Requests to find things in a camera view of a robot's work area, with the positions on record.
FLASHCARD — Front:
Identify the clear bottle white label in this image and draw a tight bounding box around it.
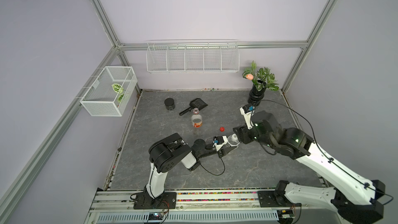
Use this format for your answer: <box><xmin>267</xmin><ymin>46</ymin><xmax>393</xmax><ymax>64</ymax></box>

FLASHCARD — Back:
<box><xmin>227</xmin><ymin>134</ymin><xmax>240</xmax><ymax>148</ymax></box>

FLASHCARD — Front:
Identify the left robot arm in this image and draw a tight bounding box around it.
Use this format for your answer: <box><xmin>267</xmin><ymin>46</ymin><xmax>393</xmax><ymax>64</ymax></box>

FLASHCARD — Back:
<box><xmin>146</xmin><ymin>133</ymin><xmax>240</xmax><ymax>199</ymax></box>

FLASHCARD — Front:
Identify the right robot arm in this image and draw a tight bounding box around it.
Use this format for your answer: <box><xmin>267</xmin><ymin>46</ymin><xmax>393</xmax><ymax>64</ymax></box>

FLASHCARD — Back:
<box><xmin>233</xmin><ymin>106</ymin><xmax>385</xmax><ymax>224</ymax></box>

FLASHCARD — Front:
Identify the clear bottle red label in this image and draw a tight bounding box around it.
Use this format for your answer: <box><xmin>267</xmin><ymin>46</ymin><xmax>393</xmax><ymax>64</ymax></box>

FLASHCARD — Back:
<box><xmin>191</xmin><ymin>108</ymin><xmax>203</xmax><ymax>128</ymax></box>

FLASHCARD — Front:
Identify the black vase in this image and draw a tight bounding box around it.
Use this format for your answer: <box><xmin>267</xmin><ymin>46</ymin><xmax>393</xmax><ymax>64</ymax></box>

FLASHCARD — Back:
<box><xmin>247</xmin><ymin>85</ymin><xmax>266</xmax><ymax>106</ymax></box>

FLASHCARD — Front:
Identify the black scoop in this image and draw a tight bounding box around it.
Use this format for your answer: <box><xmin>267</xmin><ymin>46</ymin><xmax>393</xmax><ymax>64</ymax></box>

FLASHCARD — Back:
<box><xmin>179</xmin><ymin>98</ymin><xmax>208</xmax><ymax>116</ymax></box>

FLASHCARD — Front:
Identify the artificial green plant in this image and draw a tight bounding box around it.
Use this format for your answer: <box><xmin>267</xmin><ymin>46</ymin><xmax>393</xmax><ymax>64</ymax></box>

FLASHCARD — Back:
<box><xmin>242</xmin><ymin>61</ymin><xmax>279</xmax><ymax>91</ymax></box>

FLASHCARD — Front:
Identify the black round jar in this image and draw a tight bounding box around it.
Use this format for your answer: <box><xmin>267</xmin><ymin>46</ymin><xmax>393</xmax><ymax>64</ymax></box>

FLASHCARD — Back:
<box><xmin>164</xmin><ymin>98</ymin><xmax>175</xmax><ymax>111</ymax></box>

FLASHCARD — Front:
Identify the green leaf in basket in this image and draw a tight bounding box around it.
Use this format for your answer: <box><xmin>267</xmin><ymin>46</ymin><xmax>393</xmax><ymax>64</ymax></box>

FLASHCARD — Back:
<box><xmin>112</xmin><ymin>84</ymin><xmax>124</xmax><ymax>94</ymax></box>

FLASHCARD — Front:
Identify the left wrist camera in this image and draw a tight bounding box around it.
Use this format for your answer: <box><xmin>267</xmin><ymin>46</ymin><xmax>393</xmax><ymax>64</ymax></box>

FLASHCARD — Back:
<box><xmin>213</xmin><ymin>136</ymin><xmax>228</xmax><ymax>151</ymax></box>

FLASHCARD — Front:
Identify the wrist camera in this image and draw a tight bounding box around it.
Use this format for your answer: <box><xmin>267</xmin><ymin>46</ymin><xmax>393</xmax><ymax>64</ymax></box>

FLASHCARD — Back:
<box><xmin>239</xmin><ymin>104</ymin><xmax>255</xmax><ymax>130</ymax></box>
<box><xmin>213</xmin><ymin>136</ymin><xmax>228</xmax><ymax>151</ymax></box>

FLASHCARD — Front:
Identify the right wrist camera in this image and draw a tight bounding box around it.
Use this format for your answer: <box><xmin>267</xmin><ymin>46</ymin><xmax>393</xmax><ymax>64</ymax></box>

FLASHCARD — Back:
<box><xmin>239</xmin><ymin>104</ymin><xmax>255</xmax><ymax>130</ymax></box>

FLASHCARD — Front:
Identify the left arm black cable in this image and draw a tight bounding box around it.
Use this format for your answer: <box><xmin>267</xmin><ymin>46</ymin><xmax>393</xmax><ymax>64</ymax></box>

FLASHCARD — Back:
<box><xmin>198</xmin><ymin>157</ymin><xmax>226</xmax><ymax>176</ymax></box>

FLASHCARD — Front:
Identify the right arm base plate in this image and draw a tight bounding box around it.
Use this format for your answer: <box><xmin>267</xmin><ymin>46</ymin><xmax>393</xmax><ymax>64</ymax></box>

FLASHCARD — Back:
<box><xmin>257</xmin><ymin>190</ymin><xmax>302</xmax><ymax>208</ymax></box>

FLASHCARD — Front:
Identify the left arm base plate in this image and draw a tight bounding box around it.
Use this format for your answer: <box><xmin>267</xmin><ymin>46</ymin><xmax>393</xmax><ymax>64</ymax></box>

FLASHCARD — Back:
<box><xmin>132</xmin><ymin>192</ymin><xmax>177</xmax><ymax>210</ymax></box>

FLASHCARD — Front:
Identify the long white wire shelf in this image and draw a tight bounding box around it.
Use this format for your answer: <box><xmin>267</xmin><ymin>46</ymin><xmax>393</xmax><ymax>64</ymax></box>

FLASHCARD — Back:
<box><xmin>146</xmin><ymin>39</ymin><xmax>240</xmax><ymax>73</ymax></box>

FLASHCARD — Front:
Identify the white wire basket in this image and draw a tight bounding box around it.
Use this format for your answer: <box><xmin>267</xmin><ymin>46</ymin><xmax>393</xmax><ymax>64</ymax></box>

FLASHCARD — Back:
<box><xmin>80</xmin><ymin>66</ymin><xmax>137</xmax><ymax>117</ymax></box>

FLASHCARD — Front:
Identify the aluminium front rail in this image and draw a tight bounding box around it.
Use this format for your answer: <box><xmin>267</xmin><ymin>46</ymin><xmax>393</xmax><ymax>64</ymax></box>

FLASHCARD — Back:
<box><xmin>85</xmin><ymin>188</ymin><xmax>346</xmax><ymax>224</ymax></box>

